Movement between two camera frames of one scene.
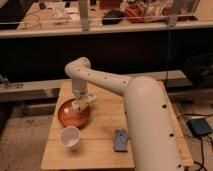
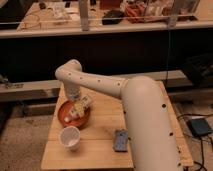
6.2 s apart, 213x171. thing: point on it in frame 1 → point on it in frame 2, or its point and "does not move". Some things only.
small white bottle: [70, 110] → [67, 119]
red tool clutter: [136, 12] does not move
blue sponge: [120, 143] does not move
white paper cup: [69, 136] does not move
